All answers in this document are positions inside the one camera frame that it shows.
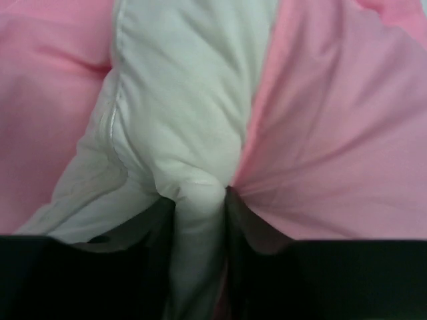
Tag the pink pillowcase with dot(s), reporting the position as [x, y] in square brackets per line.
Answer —
[336, 142]

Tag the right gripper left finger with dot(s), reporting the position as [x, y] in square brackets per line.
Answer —
[121, 274]

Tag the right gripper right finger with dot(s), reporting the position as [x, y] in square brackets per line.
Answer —
[271, 276]

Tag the white pillow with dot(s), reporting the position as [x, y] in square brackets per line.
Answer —
[170, 121]

